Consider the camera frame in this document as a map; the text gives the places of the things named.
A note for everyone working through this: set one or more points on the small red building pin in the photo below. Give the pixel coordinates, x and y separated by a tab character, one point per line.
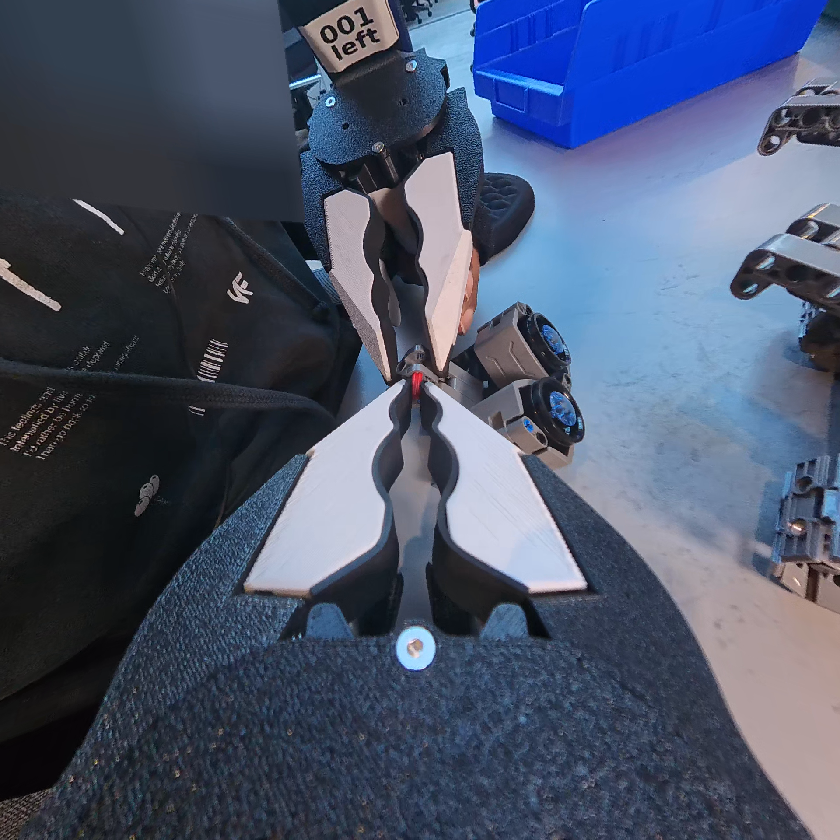
418	383

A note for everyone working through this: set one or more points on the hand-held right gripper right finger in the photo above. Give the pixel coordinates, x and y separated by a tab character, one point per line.
512	525

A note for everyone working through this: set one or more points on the blue plastic bin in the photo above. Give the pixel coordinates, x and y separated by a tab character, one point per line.
630	66

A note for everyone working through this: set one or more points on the grey toy robot head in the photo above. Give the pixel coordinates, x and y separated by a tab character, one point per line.
525	374

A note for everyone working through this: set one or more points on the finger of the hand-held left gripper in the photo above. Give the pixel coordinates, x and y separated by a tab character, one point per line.
352	263
440	250

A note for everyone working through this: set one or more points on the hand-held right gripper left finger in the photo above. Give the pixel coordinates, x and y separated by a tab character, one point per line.
328	525

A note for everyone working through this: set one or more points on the yellow tracked toy robot body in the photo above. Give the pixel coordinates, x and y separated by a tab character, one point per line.
807	276

